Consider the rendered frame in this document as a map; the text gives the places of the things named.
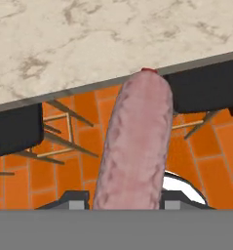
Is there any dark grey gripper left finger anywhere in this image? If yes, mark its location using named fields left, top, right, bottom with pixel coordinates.
left=34, top=189, right=91, bottom=211

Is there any black seat wooden stool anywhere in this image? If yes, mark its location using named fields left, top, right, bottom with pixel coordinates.
left=0, top=99, right=99, bottom=177
left=162, top=58, right=233, bottom=141

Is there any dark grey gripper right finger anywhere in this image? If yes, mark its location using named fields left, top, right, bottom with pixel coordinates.
left=159, top=189, right=217, bottom=211

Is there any pink sausage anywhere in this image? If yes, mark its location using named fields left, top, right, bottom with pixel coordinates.
left=92, top=67, right=175, bottom=211

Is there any white round object black rim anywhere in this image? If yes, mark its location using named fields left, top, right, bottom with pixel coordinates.
left=162, top=170, right=209, bottom=206

